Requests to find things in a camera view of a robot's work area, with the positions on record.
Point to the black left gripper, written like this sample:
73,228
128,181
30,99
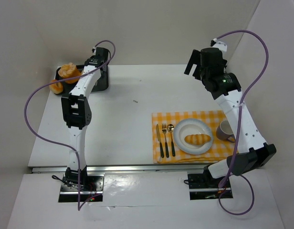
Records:
103,72

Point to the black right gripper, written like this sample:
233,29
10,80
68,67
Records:
192,61

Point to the striped golden bread roll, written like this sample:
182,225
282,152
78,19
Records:
197,139

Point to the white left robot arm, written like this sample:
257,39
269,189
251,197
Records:
78,115

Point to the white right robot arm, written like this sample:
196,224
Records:
253,150

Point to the tall orange muffin bread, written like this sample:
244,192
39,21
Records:
68,71

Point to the small round bagel bread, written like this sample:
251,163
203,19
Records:
56,87

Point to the black tray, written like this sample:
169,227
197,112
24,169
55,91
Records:
68,87

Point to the white plate blue rim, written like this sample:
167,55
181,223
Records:
191,126

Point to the purple mug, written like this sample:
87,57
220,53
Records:
224,132

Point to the gold spoon black handle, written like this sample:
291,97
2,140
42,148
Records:
170,130

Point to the knife with black handle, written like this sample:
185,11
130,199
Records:
159,140

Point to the fork with black handle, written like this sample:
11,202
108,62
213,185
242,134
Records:
164,131

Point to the aluminium front rail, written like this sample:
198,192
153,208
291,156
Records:
146,168

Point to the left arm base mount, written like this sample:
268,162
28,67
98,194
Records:
90,188

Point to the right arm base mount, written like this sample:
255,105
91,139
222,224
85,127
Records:
202,189

